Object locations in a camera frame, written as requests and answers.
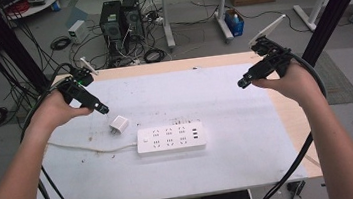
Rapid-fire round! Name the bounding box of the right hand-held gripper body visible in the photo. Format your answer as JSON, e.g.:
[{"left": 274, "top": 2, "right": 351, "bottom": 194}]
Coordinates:
[{"left": 242, "top": 13, "right": 296, "bottom": 84}]

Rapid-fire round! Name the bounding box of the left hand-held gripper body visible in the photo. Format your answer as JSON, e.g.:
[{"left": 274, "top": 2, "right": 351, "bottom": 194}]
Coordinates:
[{"left": 53, "top": 55, "right": 103, "bottom": 114}]

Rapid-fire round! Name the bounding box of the white charger adapter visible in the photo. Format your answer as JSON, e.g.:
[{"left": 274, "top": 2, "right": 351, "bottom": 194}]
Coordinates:
[{"left": 108, "top": 113, "right": 131, "bottom": 136}]

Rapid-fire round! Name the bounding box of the person's left hand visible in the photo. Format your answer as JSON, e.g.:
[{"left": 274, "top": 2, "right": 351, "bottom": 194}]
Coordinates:
[{"left": 26, "top": 85, "right": 96, "bottom": 137}]

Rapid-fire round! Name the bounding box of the person's right hand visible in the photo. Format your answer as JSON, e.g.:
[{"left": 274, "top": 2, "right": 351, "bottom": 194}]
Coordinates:
[{"left": 249, "top": 58, "right": 326, "bottom": 114}]

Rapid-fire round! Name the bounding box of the small white box device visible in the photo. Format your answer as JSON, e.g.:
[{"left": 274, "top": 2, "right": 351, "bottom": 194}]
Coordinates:
[{"left": 66, "top": 18, "right": 92, "bottom": 46}]

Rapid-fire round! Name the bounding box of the wooden table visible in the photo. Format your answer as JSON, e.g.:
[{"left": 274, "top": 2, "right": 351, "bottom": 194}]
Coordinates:
[{"left": 50, "top": 44, "right": 324, "bottom": 199}]

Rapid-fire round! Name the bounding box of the grey floor mat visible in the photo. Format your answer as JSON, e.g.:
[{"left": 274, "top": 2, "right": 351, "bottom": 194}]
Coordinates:
[{"left": 295, "top": 46, "right": 353, "bottom": 110}]

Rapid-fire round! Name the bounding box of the white power strip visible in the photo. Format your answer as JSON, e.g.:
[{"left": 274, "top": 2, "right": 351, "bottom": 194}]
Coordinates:
[{"left": 133, "top": 119, "right": 209, "bottom": 158}]

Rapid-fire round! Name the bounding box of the black computer tower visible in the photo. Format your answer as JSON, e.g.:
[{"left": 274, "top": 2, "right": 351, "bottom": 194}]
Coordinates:
[
  {"left": 120, "top": 0, "right": 147, "bottom": 43},
  {"left": 96, "top": 0, "right": 127, "bottom": 45}
]

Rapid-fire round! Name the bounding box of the round white table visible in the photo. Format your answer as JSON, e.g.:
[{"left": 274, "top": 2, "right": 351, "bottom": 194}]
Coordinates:
[{"left": 0, "top": 0, "right": 64, "bottom": 22}]

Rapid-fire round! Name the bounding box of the white table mat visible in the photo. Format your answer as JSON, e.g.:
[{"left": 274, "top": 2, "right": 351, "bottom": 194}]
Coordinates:
[{"left": 19, "top": 57, "right": 310, "bottom": 199}]

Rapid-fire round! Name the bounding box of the white power strip cable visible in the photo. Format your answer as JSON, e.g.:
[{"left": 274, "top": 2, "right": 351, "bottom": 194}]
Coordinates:
[{"left": 47, "top": 131, "right": 140, "bottom": 160}]

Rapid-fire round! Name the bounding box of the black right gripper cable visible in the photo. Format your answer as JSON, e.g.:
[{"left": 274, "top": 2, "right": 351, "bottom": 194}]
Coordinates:
[{"left": 234, "top": 48, "right": 340, "bottom": 199}]

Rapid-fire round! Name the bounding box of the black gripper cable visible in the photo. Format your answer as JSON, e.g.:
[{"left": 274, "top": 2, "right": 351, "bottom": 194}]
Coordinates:
[
  {"left": 234, "top": 48, "right": 340, "bottom": 199},
  {"left": 12, "top": 61, "right": 90, "bottom": 199}
]

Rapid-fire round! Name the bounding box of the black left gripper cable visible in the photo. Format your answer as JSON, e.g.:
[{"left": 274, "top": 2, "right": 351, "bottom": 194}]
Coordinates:
[{"left": 12, "top": 61, "right": 90, "bottom": 199}]

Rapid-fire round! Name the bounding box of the small black floor bracket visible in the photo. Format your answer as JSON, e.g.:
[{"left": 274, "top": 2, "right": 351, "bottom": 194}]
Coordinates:
[{"left": 282, "top": 179, "right": 309, "bottom": 199}]

